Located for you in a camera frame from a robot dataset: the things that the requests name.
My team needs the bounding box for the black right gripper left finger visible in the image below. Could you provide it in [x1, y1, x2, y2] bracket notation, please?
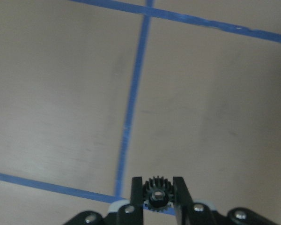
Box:
[117, 177, 144, 225]

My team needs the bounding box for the black bearing gear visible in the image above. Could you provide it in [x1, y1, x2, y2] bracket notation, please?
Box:
[142, 176, 174, 212]

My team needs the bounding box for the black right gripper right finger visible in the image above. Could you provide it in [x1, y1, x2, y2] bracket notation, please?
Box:
[173, 177, 213, 225]

